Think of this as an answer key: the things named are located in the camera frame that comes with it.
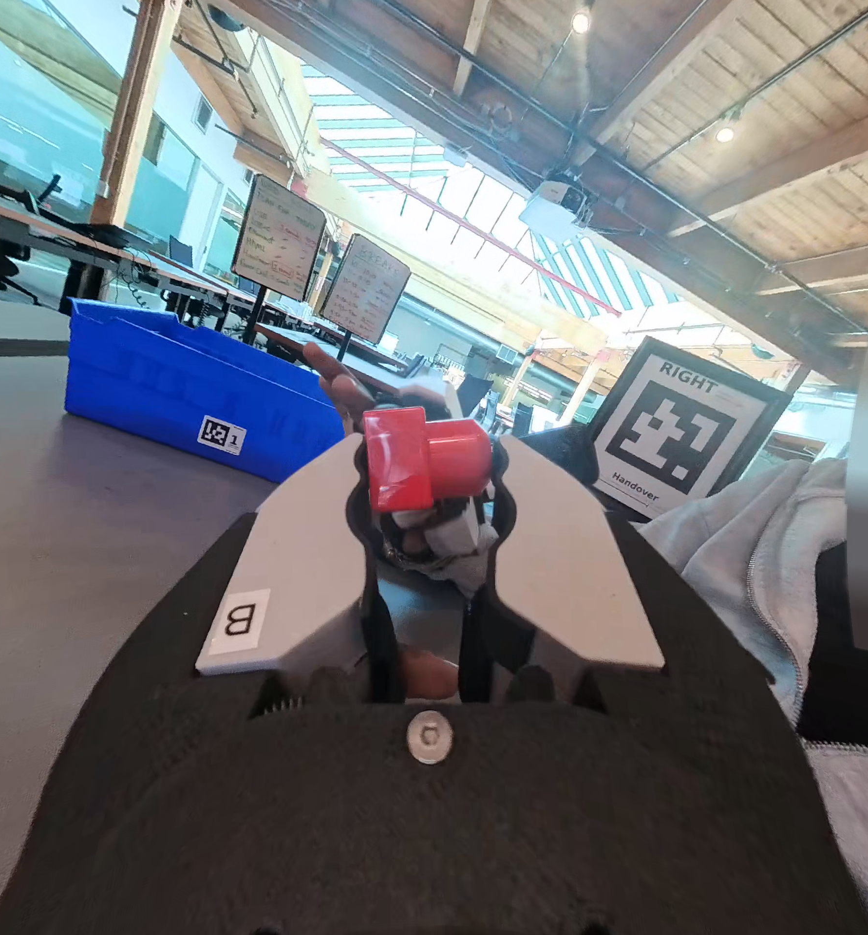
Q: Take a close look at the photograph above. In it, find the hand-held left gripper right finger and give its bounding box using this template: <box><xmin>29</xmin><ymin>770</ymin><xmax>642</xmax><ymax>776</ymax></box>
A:
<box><xmin>491</xmin><ymin>437</ymin><xmax>666</xmax><ymax>673</ymax></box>

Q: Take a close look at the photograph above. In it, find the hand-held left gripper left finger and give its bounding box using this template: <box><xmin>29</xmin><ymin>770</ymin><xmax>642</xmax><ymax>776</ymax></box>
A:
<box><xmin>193</xmin><ymin>434</ymin><xmax>371</xmax><ymax>676</ymax></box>

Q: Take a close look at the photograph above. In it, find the red block with cylinder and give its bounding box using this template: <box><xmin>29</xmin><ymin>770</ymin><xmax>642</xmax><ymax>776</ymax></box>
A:
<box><xmin>362</xmin><ymin>407</ymin><xmax>493</xmax><ymax>512</ymax></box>

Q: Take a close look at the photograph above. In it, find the blue plastic bin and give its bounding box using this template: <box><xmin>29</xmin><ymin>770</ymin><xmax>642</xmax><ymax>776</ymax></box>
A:
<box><xmin>65</xmin><ymin>296</ymin><xmax>349</xmax><ymax>485</ymax></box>

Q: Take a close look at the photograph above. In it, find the wooden office desk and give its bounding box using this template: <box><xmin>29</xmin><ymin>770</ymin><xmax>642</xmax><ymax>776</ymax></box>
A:
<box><xmin>0</xmin><ymin>183</ymin><xmax>232</xmax><ymax>326</ymax></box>

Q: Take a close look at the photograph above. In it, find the person's left hand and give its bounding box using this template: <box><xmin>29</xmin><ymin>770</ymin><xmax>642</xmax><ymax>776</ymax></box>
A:
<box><xmin>403</xmin><ymin>652</ymin><xmax>459</xmax><ymax>701</ymax></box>

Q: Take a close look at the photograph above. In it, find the person's right hand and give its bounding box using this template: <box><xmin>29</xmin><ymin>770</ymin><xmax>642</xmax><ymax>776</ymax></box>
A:
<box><xmin>302</xmin><ymin>342</ymin><xmax>380</xmax><ymax>437</ymax></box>

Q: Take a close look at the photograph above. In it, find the person's grey hoodie torso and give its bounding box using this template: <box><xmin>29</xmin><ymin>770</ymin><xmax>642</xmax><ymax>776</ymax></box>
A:
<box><xmin>635</xmin><ymin>456</ymin><xmax>868</xmax><ymax>935</ymax></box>

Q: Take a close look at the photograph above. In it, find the framed black white marker poster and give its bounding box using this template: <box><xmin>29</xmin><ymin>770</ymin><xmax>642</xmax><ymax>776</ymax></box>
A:
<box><xmin>587</xmin><ymin>335</ymin><xmax>795</xmax><ymax>522</ymax></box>

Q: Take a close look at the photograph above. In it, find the whiteboard on stand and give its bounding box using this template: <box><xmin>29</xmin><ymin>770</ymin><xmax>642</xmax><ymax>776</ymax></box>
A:
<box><xmin>321</xmin><ymin>234</ymin><xmax>412</xmax><ymax>366</ymax></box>
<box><xmin>229</xmin><ymin>173</ymin><xmax>328</xmax><ymax>344</ymax></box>

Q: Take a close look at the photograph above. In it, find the white ceiling projector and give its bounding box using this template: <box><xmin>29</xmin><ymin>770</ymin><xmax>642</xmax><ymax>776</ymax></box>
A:
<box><xmin>518</xmin><ymin>170</ymin><xmax>598</xmax><ymax>247</ymax></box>

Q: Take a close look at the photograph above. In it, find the wooden support post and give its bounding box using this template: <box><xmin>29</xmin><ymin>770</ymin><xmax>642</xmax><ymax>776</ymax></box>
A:
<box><xmin>89</xmin><ymin>0</ymin><xmax>181</xmax><ymax>229</ymax></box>

